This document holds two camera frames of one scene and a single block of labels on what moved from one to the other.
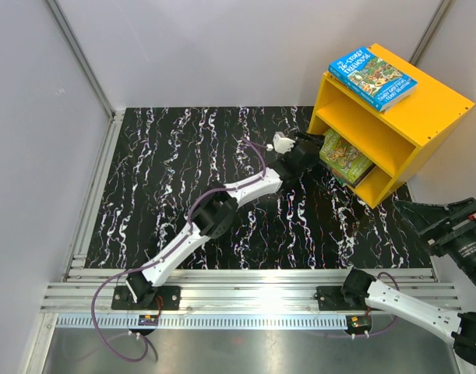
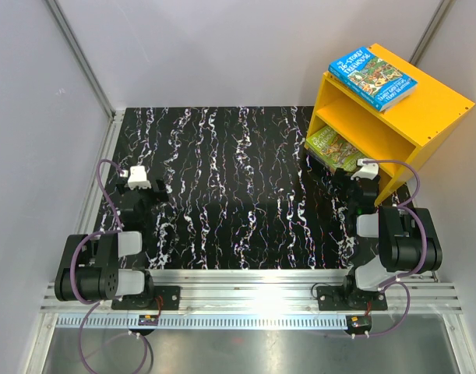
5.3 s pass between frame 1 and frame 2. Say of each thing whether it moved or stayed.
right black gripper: moved
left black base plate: stayed
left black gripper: moved
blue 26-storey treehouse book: stayed
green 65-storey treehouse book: stayed
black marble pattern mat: stayed
